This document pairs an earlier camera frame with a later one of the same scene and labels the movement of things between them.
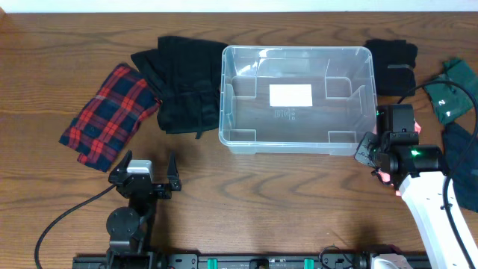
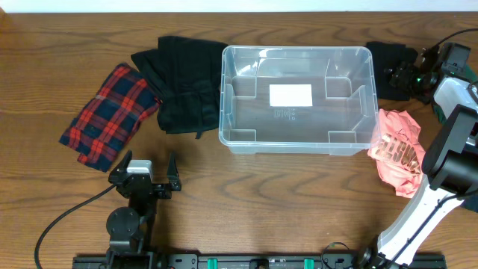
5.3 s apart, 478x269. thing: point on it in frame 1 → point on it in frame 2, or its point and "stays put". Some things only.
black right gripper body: [372, 152] → [408, 78]
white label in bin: [290, 95] stays put
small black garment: [394, 61] stays put
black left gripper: [146, 187] stays put
